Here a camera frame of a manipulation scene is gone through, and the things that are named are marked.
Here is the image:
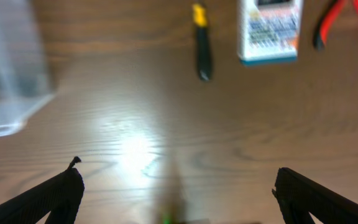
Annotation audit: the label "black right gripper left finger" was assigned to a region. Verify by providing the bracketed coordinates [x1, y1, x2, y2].
[0, 156, 85, 224]

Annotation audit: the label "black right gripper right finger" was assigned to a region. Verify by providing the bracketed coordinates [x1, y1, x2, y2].
[272, 167, 358, 224]

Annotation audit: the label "clear plastic container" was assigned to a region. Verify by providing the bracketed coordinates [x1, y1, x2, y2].
[0, 0, 55, 137]

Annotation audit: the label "blue white screwdriver box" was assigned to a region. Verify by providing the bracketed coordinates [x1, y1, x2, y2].
[237, 0, 304, 66]

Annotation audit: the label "screwdriver yellow collar black handle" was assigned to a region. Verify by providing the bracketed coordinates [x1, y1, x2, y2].
[192, 1, 213, 82]

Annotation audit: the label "red handled pliers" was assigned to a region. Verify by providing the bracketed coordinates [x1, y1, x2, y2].
[313, 0, 358, 51]

